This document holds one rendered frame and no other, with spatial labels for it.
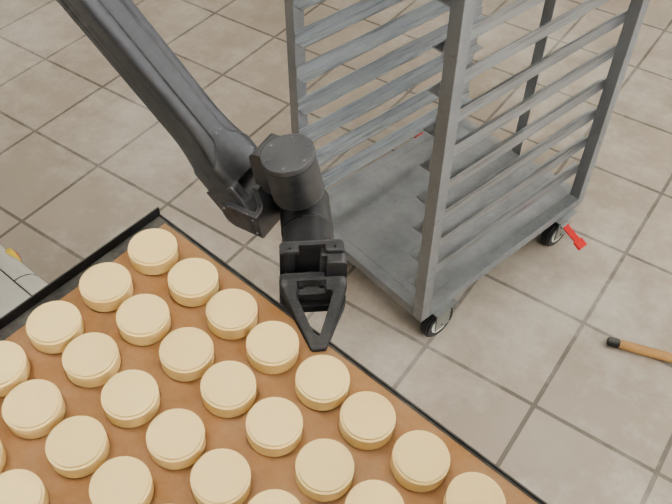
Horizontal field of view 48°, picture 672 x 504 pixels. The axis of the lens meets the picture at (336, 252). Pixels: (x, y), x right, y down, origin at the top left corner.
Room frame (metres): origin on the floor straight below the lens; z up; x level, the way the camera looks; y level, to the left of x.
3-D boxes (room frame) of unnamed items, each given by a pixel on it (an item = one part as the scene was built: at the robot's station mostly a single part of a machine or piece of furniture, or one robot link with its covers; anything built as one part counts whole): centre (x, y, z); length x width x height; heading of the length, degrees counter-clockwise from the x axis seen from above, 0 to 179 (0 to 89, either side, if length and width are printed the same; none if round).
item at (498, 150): (1.35, -0.42, 0.51); 0.64 x 0.03 x 0.03; 131
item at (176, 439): (0.32, 0.14, 1.00); 0.05 x 0.05 x 0.02
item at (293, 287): (0.47, 0.02, 0.98); 0.09 x 0.07 x 0.07; 5
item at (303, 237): (0.54, 0.03, 0.99); 0.07 x 0.07 x 0.10; 5
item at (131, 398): (0.36, 0.18, 1.01); 0.05 x 0.05 x 0.02
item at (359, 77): (1.65, -0.16, 0.51); 0.64 x 0.03 x 0.03; 131
